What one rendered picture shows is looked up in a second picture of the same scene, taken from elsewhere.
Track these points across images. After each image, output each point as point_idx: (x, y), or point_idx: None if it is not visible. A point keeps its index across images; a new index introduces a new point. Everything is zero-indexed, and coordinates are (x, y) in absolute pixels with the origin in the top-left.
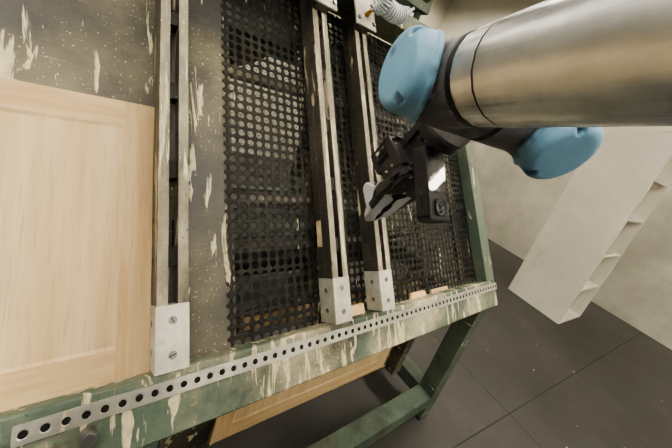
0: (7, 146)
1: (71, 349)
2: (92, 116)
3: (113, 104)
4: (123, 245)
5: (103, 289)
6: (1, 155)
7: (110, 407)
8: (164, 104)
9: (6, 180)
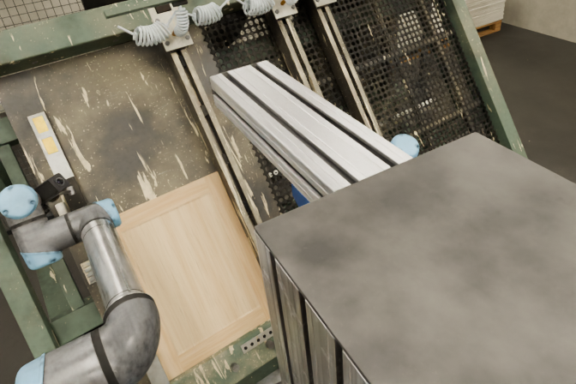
0: (173, 231)
1: (243, 311)
2: (195, 195)
3: (200, 183)
4: (240, 256)
5: (242, 280)
6: (174, 237)
7: (272, 331)
8: (225, 171)
9: (182, 247)
